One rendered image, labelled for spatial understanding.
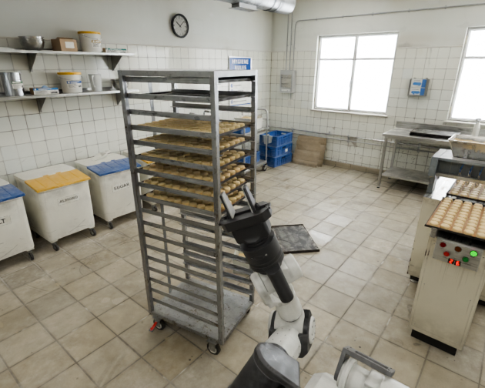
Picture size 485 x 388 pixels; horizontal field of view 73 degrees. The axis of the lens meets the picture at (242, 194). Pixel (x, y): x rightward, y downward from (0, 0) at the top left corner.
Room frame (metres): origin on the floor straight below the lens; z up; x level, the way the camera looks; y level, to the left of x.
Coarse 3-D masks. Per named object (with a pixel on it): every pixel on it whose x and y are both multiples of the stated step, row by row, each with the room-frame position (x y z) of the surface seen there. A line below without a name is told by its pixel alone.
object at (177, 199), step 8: (152, 192) 2.01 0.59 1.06; (160, 192) 2.01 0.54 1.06; (168, 192) 2.05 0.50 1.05; (232, 192) 2.03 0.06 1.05; (240, 192) 2.01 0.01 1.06; (168, 200) 1.89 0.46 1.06; (176, 200) 1.88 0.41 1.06; (184, 200) 1.88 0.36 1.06; (192, 200) 1.89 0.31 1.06; (200, 200) 1.88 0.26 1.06; (232, 200) 1.89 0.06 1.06; (200, 208) 1.78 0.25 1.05; (208, 208) 1.76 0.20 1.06; (224, 208) 1.79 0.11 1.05
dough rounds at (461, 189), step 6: (456, 186) 2.51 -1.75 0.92; (462, 186) 2.54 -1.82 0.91; (468, 186) 2.51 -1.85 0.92; (474, 186) 2.53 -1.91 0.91; (480, 186) 2.51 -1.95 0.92; (450, 192) 2.42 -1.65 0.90; (456, 192) 2.37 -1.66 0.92; (462, 192) 2.39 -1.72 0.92; (468, 192) 2.37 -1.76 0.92; (474, 192) 2.38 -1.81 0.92; (480, 192) 2.42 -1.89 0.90; (474, 198) 2.28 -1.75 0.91; (480, 198) 2.26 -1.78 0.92
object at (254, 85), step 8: (256, 72) 2.06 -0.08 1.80; (256, 80) 2.06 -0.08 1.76; (256, 88) 2.06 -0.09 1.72; (256, 96) 2.06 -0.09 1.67; (256, 104) 2.06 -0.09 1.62; (256, 112) 2.06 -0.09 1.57; (256, 120) 2.07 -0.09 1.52; (256, 128) 2.07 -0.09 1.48; (256, 136) 2.07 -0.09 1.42; (256, 144) 2.07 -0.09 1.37
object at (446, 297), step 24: (432, 240) 1.83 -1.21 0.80; (456, 240) 1.77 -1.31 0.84; (432, 264) 1.81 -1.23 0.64; (480, 264) 1.66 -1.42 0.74; (432, 288) 1.79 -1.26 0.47; (456, 288) 1.71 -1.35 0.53; (480, 288) 1.64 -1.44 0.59; (432, 312) 1.77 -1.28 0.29; (456, 312) 1.69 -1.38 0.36; (432, 336) 1.75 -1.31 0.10; (456, 336) 1.67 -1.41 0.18
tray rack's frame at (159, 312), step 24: (120, 72) 1.94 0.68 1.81; (144, 72) 1.85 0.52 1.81; (168, 72) 1.78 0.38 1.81; (192, 72) 1.71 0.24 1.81; (240, 72) 1.88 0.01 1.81; (144, 240) 1.95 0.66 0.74; (144, 264) 1.94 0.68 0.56; (192, 288) 2.21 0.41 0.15; (168, 312) 1.93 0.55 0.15; (192, 312) 1.93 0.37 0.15; (216, 312) 1.93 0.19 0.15; (240, 312) 1.93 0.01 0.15; (216, 336) 1.70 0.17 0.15
